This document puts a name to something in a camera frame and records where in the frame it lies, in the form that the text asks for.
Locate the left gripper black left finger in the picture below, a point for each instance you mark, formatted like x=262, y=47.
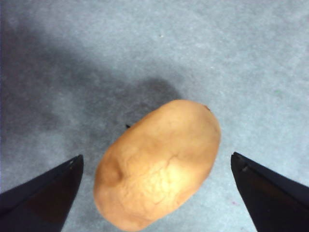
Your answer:
x=41, y=200

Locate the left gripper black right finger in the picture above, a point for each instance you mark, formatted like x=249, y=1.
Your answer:
x=275, y=200

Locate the brown potato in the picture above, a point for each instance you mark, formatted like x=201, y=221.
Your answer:
x=157, y=169

